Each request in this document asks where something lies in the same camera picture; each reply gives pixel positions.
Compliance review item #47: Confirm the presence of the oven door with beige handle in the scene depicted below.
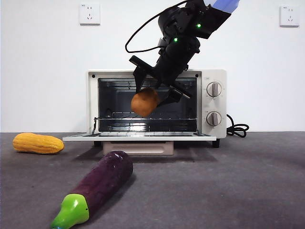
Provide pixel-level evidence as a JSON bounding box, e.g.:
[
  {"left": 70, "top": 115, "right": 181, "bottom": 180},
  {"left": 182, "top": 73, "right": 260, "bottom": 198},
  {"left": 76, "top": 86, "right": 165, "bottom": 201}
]
[{"left": 62, "top": 132, "right": 217, "bottom": 156}]

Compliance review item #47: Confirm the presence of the white toaster oven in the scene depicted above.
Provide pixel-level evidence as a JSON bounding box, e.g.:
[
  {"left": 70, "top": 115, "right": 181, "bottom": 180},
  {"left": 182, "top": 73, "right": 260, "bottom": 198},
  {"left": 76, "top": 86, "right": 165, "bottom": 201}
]
[{"left": 62, "top": 69, "right": 227, "bottom": 156}]

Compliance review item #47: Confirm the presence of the beige oven knob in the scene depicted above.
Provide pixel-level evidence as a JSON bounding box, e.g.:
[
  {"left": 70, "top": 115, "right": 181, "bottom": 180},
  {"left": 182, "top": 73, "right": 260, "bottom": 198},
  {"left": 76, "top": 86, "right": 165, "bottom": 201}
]
[
  {"left": 206, "top": 82, "right": 222, "bottom": 98},
  {"left": 206, "top": 111, "right": 222, "bottom": 126}
]

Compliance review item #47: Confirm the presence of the purple eggplant with green stem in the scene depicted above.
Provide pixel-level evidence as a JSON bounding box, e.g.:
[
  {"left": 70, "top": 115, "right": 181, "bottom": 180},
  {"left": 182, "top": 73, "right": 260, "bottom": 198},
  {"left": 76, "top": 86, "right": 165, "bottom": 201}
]
[{"left": 50, "top": 150, "right": 134, "bottom": 229}]

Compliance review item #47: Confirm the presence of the yellow corn cob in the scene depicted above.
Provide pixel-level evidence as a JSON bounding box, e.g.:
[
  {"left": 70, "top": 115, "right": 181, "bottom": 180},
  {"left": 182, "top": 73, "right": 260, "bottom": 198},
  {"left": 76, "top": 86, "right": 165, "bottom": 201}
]
[{"left": 12, "top": 132, "right": 65, "bottom": 155}]

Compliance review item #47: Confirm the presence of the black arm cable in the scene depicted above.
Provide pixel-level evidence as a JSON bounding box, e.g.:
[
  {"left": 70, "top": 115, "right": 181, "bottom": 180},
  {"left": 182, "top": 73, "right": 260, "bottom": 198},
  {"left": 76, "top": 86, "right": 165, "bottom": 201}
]
[{"left": 125, "top": 0, "right": 189, "bottom": 53}]

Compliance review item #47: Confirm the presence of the black oven power cable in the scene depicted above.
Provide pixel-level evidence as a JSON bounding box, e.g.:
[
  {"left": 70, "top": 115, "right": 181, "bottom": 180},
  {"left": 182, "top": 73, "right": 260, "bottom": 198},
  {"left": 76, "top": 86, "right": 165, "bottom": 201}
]
[{"left": 225, "top": 114, "right": 250, "bottom": 138}]

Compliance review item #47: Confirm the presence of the white wall socket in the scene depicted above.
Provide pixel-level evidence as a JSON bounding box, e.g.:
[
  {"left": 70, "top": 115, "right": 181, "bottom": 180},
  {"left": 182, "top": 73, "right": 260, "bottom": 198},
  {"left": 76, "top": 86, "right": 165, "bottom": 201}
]
[
  {"left": 79, "top": 3, "right": 101, "bottom": 26},
  {"left": 279, "top": 5, "right": 300, "bottom": 27}
]

